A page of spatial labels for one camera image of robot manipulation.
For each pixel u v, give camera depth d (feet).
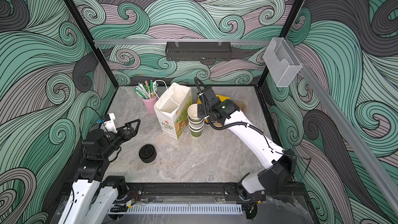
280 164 1.28
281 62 2.57
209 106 1.80
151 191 2.44
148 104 3.16
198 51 3.17
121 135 2.06
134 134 2.08
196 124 2.55
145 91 3.11
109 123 2.07
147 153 2.66
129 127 2.07
